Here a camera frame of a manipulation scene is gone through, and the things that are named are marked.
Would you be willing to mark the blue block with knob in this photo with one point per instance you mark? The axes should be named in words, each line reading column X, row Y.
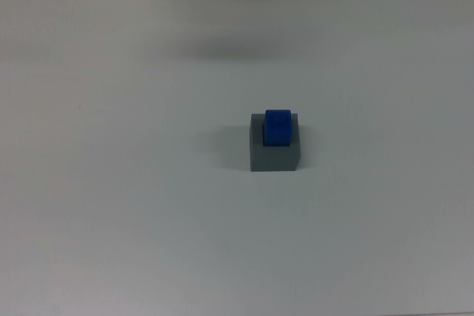
column 277, row 127

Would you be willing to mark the grey hollow cuboid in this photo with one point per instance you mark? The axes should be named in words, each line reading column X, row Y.
column 274, row 158

